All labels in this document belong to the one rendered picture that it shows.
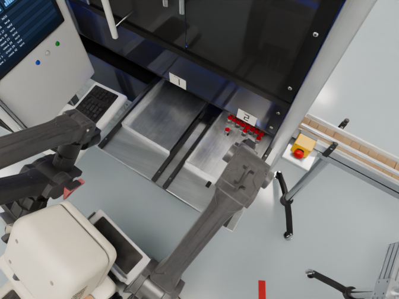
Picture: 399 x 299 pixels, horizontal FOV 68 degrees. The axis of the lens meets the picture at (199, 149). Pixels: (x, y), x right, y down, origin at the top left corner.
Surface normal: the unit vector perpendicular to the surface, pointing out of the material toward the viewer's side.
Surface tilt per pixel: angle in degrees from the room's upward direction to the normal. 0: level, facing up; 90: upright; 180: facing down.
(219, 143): 0
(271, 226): 0
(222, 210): 50
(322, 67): 90
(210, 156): 0
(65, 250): 42
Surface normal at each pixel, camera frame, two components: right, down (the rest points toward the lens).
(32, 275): -0.48, 0.18
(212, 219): -0.31, 0.31
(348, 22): -0.54, 0.75
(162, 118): 0.03, -0.45
